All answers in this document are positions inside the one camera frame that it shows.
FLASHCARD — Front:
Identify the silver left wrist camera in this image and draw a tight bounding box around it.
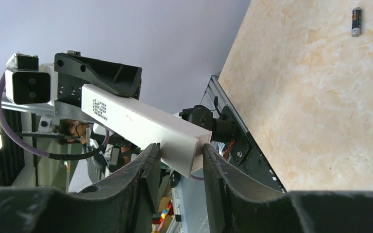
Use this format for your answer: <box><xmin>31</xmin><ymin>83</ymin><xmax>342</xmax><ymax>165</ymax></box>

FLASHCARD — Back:
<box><xmin>5</xmin><ymin>52</ymin><xmax>58</xmax><ymax>106</ymax></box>

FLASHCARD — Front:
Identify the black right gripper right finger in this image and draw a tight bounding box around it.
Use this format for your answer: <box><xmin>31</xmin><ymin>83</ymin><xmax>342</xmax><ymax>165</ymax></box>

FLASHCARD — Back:
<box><xmin>203</xmin><ymin>144</ymin><xmax>373</xmax><ymax>233</ymax></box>

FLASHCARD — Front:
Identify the long white remote control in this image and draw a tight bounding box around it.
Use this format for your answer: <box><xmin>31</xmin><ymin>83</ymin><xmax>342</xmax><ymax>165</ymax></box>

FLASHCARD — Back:
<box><xmin>81</xmin><ymin>84</ymin><xmax>212</xmax><ymax>178</ymax></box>

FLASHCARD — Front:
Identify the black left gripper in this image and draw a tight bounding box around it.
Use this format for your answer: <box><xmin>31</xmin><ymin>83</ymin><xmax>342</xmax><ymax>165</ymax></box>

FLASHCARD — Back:
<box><xmin>54</xmin><ymin>53</ymin><xmax>142</xmax><ymax>122</ymax></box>

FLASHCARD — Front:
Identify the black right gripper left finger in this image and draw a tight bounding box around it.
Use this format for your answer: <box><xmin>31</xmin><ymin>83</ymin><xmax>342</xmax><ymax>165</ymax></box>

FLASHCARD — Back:
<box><xmin>0</xmin><ymin>143</ymin><xmax>160</xmax><ymax>233</ymax></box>

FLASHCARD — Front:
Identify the person in background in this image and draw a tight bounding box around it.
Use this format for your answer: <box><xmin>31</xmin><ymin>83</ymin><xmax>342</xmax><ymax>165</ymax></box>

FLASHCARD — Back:
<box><xmin>52</xmin><ymin>119</ymin><xmax>136</xmax><ymax>172</ymax></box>

